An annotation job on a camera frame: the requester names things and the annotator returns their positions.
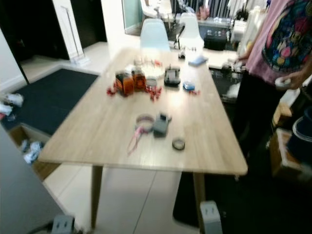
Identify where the black floor rug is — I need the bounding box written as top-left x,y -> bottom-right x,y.
0,68 -> 100,136

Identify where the grey flat panel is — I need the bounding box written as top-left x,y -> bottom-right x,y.
0,124 -> 64,234

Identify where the black floor mat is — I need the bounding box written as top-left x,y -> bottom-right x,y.
172,171 -> 312,234

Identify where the white round plate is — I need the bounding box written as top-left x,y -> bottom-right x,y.
133,59 -> 164,78

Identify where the black glass side cabinet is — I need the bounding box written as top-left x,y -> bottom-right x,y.
210,66 -> 244,100

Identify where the white round controller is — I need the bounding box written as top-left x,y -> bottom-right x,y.
275,77 -> 293,89

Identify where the wooden table leg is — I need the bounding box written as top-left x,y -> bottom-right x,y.
194,173 -> 206,230
90,166 -> 103,230

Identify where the grey block with hook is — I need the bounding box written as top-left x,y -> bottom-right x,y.
153,112 -> 172,138

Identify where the open cardboard box with clutter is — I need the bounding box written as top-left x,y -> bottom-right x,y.
7,124 -> 59,180

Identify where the brown cardboard box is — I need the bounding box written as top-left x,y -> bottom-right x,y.
269,128 -> 303,178

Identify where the white crumpled object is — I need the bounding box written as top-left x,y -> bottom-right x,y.
0,93 -> 22,107

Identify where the pink ribbon lanyard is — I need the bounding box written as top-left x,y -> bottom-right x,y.
127,127 -> 146,156

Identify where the white plastic chair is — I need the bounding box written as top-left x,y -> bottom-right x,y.
178,13 -> 204,49

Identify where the black tape roll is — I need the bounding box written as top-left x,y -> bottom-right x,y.
172,138 -> 186,151

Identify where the orange and black device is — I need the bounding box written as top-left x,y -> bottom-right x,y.
115,69 -> 147,97

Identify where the pink ring roll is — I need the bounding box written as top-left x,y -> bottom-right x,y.
136,114 -> 156,132

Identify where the black boxy device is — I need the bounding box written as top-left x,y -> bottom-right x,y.
164,66 -> 181,87

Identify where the dark blue bin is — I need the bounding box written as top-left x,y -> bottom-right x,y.
287,107 -> 312,164

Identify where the person in pink shirt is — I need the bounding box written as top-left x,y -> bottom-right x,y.
232,0 -> 312,161

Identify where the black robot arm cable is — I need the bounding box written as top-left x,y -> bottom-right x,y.
29,224 -> 54,234

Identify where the light blue plastic chair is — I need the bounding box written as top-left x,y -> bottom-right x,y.
140,19 -> 171,50

